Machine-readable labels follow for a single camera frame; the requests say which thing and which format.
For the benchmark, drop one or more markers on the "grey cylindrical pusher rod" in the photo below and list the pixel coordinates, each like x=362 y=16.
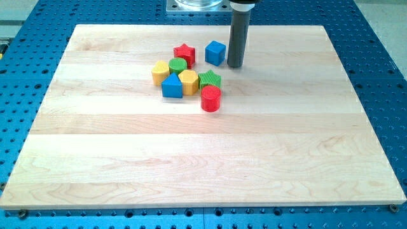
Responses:
x=241 y=13

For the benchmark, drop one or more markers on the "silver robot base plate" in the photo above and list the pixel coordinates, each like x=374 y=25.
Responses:
x=180 y=6

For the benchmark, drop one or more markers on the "yellow hexagon block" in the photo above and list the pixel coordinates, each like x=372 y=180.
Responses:
x=189 y=80

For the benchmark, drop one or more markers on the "yellow heart block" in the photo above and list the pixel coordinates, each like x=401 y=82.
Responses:
x=160 y=72

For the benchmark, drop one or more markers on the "green cylinder block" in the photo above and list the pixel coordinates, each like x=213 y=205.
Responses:
x=177 y=65

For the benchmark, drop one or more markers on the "blue cube block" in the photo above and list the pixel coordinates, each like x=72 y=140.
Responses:
x=215 y=53

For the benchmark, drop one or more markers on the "light wooden board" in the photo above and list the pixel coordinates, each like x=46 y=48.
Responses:
x=290 y=131

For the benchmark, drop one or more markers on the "green star block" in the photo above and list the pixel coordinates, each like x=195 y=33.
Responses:
x=209 y=78

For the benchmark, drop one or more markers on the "blue triangle block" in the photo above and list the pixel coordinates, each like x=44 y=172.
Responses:
x=172 y=86

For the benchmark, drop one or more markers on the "red cylinder block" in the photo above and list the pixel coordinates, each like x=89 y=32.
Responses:
x=210 y=98

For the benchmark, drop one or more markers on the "red star block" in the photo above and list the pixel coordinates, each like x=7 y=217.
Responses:
x=188 y=53

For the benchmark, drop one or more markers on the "blue perforated table plate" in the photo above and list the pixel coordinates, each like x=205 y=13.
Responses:
x=30 y=61

